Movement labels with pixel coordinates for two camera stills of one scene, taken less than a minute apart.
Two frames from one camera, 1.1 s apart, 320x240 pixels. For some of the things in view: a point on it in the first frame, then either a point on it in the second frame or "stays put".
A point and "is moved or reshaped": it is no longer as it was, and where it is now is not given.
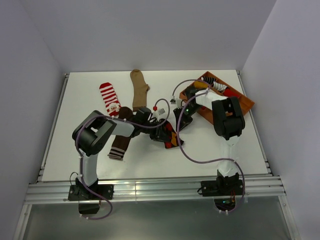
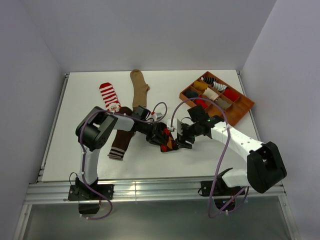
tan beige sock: [140, 89] stays put
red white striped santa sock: [111, 101] stays put
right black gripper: [183, 121] to [181, 139]
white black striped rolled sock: [220, 87] stays put
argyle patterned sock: [173, 141] is moved or reshaped
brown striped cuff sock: [119, 143] stays put
